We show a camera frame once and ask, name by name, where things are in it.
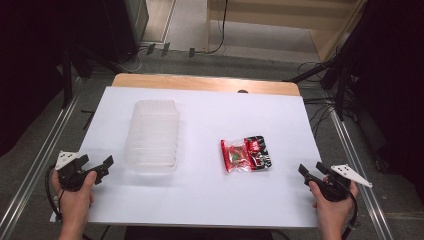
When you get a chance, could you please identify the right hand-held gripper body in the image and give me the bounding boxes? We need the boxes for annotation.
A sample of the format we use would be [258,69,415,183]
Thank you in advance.
[308,163,374,203]

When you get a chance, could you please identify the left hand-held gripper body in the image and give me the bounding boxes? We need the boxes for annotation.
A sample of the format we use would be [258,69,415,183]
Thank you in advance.
[54,150,102,193]

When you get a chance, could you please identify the person's right hand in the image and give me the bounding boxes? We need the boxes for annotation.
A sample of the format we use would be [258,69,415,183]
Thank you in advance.
[308,176,360,232]

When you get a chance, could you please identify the person's left hand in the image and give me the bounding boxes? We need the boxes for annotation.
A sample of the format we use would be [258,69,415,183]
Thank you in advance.
[50,169,98,231]

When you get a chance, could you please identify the clear plastic container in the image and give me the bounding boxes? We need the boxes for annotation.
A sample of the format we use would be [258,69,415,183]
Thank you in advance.
[123,98,181,175]

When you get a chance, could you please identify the red and black snack packet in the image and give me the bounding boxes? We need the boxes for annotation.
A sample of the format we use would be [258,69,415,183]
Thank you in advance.
[219,134,273,175]

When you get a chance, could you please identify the black metal stand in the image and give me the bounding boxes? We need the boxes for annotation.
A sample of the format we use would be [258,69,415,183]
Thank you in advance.
[282,49,356,122]

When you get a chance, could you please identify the white table cover sheet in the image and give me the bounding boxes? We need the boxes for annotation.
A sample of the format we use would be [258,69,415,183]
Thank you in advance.
[49,85,324,230]

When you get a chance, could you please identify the black curtain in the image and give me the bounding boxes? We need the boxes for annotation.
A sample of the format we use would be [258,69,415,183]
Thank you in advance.
[0,0,111,158]
[339,0,424,204]

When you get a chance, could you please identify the person's dark clothing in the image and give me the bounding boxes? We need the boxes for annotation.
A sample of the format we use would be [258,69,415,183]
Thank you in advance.
[123,225,275,240]

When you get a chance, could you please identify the wooden table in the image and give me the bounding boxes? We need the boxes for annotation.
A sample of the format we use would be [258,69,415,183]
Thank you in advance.
[111,72,302,97]

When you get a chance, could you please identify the black cabinet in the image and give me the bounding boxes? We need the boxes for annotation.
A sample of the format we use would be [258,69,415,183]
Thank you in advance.
[99,0,150,64]

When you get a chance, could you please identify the light wooden furniture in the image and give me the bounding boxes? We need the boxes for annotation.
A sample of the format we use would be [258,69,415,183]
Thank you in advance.
[204,0,368,63]

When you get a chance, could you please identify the silver metal rail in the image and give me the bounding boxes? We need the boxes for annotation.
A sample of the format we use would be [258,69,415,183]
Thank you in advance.
[329,109,396,240]
[0,77,84,240]

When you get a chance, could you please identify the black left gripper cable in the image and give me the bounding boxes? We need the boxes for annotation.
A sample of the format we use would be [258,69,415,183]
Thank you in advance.
[44,164,65,222]

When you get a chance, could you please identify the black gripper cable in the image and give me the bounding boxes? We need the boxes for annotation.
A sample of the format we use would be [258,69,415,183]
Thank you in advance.
[44,164,65,222]
[340,188,360,240]

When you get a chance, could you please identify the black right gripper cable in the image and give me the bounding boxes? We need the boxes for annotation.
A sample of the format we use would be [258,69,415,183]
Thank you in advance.
[340,188,360,240]

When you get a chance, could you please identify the black floor cables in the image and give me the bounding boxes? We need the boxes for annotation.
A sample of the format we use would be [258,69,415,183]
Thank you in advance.
[296,61,340,138]

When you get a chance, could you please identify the white floor cable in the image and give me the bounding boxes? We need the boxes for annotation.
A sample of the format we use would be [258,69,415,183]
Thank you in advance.
[123,46,149,74]

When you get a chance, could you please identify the black hanging cable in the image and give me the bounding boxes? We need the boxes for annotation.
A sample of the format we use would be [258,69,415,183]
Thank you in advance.
[199,0,230,55]

